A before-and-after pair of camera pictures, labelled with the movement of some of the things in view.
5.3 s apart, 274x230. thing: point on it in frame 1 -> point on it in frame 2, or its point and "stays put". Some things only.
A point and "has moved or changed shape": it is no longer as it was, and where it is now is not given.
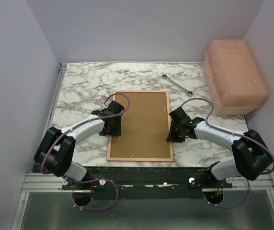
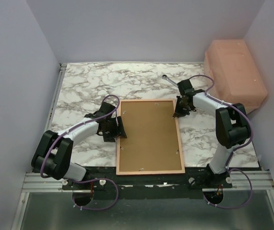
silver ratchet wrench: [189, 93] stays put
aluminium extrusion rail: [42, 182] stays put
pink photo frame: [143, 129] -> [165, 172]
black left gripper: [116, 132] stays put
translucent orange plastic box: [234, 83] stays put
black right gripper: [172, 137] -> [178, 112]
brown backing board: [144, 126] has moved or changed shape
